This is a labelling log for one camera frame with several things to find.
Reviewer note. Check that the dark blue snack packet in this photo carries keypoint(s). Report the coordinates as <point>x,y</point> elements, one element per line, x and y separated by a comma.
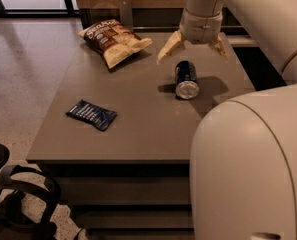
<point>94,115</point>

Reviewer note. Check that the blue pepsi can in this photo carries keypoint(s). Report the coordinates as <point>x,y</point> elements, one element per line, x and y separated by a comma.
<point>186,80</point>

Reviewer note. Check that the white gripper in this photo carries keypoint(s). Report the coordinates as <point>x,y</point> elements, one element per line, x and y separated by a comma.
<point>201,29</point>

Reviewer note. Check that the black backpack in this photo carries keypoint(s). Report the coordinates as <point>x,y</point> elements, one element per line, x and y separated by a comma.
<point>14,224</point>

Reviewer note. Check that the left metal bracket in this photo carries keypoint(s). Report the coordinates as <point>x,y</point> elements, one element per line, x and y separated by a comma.
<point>125,13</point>

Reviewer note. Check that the grey drawer cabinet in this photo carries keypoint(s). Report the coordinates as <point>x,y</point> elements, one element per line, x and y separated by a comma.
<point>131,182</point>

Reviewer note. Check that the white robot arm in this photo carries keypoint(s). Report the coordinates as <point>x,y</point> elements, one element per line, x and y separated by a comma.
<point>243,163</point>

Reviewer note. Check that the brown white chip bag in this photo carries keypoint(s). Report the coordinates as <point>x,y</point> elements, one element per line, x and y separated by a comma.
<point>113,40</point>

